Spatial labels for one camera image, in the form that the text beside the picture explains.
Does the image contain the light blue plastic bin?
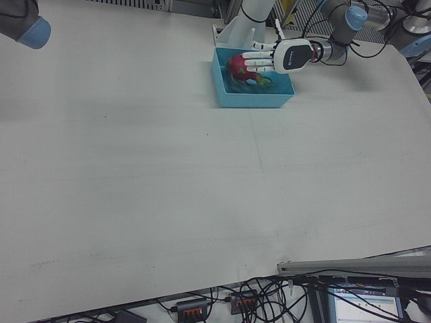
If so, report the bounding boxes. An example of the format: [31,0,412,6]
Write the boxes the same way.
[211,46,296,109]

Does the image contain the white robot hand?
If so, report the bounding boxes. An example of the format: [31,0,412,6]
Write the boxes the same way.
[240,19,313,74]

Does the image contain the black USB hub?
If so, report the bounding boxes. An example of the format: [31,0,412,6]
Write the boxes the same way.
[228,289,259,316]
[170,297,210,320]

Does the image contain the tangled black cables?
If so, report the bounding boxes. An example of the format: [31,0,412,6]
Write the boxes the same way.
[154,275,324,323]

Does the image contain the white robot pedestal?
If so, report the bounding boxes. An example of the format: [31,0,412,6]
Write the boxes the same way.
[211,0,277,51]

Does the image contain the black power adapter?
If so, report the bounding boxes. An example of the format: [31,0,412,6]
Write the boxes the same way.
[113,309,148,323]

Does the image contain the black case under pendant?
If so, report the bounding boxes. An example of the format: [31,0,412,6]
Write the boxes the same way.
[317,275,401,297]

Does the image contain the yellow black striped post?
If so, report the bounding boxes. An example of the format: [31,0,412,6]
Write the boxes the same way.
[281,0,299,25]

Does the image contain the pink dragon fruit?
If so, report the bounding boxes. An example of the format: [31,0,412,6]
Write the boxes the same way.
[226,54,275,92]

